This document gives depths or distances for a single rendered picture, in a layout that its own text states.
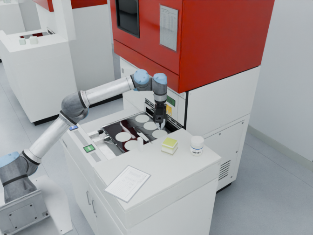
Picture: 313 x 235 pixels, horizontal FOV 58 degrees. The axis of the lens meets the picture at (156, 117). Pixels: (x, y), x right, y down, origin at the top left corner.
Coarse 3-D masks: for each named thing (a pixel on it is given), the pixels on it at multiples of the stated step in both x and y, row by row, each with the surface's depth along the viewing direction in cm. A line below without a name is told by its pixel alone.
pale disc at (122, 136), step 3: (120, 132) 187; (123, 132) 187; (126, 132) 187; (117, 135) 185; (120, 135) 185; (123, 135) 185; (126, 135) 185; (129, 135) 185; (117, 138) 182; (120, 138) 182; (123, 138) 182; (126, 138) 182; (129, 138) 182
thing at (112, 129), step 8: (144, 112) 208; (128, 120) 199; (152, 120) 199; (104, 128) 191; (112, 128) 191; (120, 128) 191; (128, 128) 191; (136, 128) 191; (144, 128) 191; (112, 136) 184; (136, 136) 184; (152, 136) 184; (120, 144) 177; (144, 144) 177
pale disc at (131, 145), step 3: (129, 141) 179; (132, 141) 179; (135, 141) 179; (126, 144) 177; (129, 144) 177; (132, 144) 177; (135, 144) 177; (126, 147) 174; (129, 147) 174; (132, 147) 174; (135, 147) 174
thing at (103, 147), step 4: (100, 144) 180; (104, 144) 180; (100, 148) 177; (104, 148) 177; (108, 148) 177; (104, 152) 173; (108, 152) 173; (112, 152) 173; (108, 156) 170; (112, 156) 170
